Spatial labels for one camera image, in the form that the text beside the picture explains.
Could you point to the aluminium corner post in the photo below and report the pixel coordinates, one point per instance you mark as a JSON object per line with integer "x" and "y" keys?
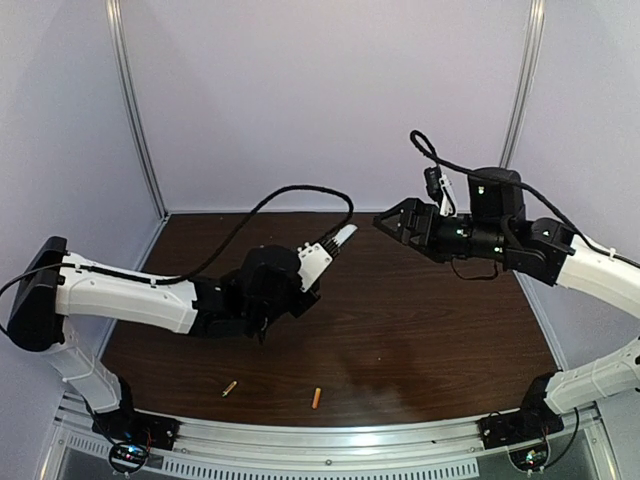
{"x": 530, "y": 57}
{"x": 133, "y": 113}

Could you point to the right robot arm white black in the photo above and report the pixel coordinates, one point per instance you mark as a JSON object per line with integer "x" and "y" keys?
{"x": 586, "y": 295}

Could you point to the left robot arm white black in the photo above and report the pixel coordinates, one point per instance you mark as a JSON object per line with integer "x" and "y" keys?
{"x": 59, "y": 284}

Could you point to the right circuit board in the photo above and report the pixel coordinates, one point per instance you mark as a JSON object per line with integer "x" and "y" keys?
{"x": 530, "y": 459}

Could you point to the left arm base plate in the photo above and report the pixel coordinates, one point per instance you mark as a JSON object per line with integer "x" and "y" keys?
{"x": 142, "y": 429}

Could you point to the left aluminium corner post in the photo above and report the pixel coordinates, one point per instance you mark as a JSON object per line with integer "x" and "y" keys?
{"x": 133, "y": 113}

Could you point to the left circuit board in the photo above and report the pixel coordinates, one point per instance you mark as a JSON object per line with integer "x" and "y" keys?
{"x": 127, "y": 458}

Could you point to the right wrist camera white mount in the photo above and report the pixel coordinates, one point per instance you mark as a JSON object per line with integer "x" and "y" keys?
{"x": 439, "y": 189}

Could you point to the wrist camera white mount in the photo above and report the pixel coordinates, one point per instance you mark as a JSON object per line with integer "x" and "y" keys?
{"x": 314, "y": 260}
{"x": 439, "y": 189}

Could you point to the white remote control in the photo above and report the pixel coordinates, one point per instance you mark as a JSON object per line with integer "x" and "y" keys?
{"x": 335, "y": 241}

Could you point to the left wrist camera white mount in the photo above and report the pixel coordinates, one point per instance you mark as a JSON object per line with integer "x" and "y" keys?
{"x": 314, "y": 260}

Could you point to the orange battery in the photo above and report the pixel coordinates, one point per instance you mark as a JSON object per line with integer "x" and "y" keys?
{"x": 316, "y": 398}

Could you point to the circuit board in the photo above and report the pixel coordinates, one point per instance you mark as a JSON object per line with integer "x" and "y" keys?
{"x": 530, "y": 459}
{"x": 127, "y": 458}

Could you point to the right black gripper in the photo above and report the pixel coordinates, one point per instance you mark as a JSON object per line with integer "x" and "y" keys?
{"x": 428, "y": 232}

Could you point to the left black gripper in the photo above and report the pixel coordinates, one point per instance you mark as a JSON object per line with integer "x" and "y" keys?
{"x": 307, "y": 301}

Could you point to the gold green battery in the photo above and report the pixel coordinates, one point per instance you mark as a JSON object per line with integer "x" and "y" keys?
{"x": 229, "y": 388}

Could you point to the right aluminium corner post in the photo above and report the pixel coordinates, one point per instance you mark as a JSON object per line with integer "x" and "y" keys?
{"x": 530, "y": 57}

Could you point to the front aluminium rail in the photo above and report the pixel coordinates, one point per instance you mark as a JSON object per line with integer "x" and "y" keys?
{"x": 450, "y": 449}

